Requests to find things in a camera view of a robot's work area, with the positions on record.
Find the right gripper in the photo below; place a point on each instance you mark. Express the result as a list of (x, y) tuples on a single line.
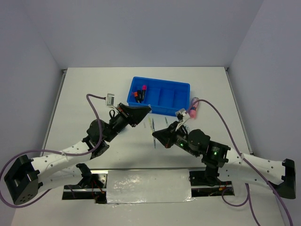
[(166, 136)]

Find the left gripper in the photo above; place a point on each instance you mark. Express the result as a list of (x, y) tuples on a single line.
[(132, 115)]

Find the yellow pen refill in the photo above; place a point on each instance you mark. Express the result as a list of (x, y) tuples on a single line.
[(150, 123)]

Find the blue pen refill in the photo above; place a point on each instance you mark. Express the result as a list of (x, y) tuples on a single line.
[(153, 130)]

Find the orange cap black highlighter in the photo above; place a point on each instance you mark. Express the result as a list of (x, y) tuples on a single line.
[(136, 96)]

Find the blue cap black highlighter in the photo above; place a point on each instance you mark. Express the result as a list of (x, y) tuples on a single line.
[(139, 92)]

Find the pink cap black highlighter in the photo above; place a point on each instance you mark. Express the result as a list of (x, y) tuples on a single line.
[(143, 92)]

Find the blue jar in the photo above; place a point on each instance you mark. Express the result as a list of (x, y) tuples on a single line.
[(187, 128)]

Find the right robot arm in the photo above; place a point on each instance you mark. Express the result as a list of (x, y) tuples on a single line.
[(225, 165)]

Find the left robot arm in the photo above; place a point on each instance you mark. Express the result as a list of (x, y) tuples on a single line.
[(28, 177)]

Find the blue compartment tray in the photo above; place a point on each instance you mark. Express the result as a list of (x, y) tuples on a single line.
[(164, 97)]

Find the pink glue bottle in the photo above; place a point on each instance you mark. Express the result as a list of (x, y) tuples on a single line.
[(193, 111)]

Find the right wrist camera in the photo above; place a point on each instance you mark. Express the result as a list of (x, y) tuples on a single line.
[(182, 117)]

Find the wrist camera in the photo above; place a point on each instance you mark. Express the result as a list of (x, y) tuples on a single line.
[(109, 100), (182, 117)]

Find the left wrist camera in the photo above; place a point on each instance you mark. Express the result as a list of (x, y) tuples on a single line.
[(109, 100)]

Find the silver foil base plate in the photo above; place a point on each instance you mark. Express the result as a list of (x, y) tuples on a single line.
[(148, 186)]

